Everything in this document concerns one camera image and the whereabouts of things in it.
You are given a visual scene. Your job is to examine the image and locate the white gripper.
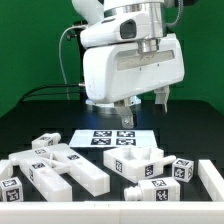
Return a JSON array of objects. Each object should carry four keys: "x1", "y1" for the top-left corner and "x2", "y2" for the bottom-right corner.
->
[{"x1": 83, "y1": 34, "x2": 184, "y2": 129}]

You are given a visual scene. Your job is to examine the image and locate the white chair seat part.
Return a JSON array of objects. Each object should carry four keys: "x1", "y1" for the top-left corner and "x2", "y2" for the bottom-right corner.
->
[{"x1": 103, "y1": 146, "x2": 176, "y2": 183}]

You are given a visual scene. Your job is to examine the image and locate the white tagged cube nut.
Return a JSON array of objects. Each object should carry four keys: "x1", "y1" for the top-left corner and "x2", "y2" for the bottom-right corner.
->
[{"x1": 172, "y1": 158, "x2": 194, "y2": 183}]

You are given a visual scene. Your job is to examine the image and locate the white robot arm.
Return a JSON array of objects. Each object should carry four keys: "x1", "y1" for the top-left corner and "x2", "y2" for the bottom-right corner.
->
[{"x1": 72, "y1": 0, "x2": 184, "y2": 129}]

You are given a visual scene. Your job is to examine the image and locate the white marker sheet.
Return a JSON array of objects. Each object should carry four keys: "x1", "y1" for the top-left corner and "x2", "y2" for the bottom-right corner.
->
[{"x1": 69, "y1": 130, "x2": 157, "y2": 148}]

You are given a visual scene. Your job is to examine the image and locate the white tagged cube left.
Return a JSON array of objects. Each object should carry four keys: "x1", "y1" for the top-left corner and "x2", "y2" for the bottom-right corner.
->
[{"x1": 0, "y1": 177, "x2": 23, "y2": 202}]

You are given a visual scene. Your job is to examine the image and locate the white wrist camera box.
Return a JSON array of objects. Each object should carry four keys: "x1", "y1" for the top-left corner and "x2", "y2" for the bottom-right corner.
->
[{"x1": 81, "y1": 19, "x2": 149, "y2": 48}]

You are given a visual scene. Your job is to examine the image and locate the grey camera cable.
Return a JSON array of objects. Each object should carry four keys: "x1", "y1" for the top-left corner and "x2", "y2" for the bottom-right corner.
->
[{"x1": 58, "y1": 25, "x2": 81, "y2": 101}]

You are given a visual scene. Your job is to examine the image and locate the black camera stand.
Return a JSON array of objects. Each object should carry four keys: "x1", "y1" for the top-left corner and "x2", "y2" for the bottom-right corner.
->
[{"x1": 66, "y1": 20, "x2": 89, "y2": 101}]

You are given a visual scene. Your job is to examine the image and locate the white right corner bracket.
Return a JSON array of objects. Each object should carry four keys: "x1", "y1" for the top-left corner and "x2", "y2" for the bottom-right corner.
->
[{"x1": 198, "y1": 160, "x2": 224, "y2": 202}]

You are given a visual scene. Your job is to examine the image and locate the black cables on table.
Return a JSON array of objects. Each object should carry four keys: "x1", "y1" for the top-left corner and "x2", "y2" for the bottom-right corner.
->
[{"x1": 20, "y1": 83, "x2": 88, "y2": 103}]

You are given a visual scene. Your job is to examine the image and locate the white chair back frame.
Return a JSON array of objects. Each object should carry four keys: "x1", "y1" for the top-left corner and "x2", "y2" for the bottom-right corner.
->
[{"x1": 9, "y1": 143, "x2": 110, "y2": 202}]

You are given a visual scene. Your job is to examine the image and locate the white front rail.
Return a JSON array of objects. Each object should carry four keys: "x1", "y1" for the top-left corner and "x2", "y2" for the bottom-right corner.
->
[{"x1": 0, "y1": 202, "x2": 224, "y2": 224}]

